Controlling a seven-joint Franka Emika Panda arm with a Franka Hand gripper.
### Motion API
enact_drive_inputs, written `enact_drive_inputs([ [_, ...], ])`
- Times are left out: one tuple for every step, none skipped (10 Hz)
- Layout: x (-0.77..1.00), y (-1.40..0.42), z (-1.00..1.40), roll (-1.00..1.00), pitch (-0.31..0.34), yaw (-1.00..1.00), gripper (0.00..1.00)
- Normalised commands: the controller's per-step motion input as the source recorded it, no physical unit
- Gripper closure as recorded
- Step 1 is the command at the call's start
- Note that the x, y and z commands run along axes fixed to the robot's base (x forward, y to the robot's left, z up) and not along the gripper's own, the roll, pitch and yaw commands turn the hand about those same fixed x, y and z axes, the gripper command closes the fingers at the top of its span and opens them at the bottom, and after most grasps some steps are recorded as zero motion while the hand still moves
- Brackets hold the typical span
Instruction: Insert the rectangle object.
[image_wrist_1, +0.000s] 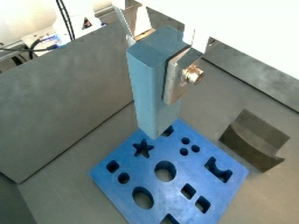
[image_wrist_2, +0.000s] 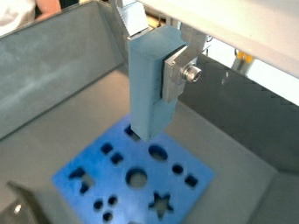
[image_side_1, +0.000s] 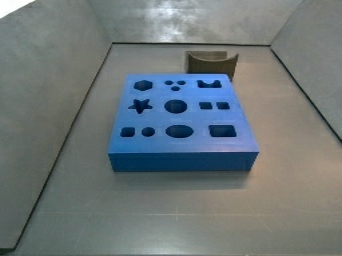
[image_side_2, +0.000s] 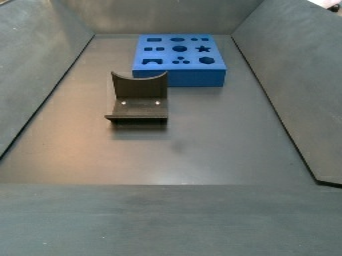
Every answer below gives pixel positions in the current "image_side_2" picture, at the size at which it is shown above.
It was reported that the black curved holder stand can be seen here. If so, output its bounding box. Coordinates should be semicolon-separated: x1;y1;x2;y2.
106;72;168;122

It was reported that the blue shape sorter block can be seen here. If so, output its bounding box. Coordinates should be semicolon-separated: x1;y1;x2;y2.
132;34;227;87

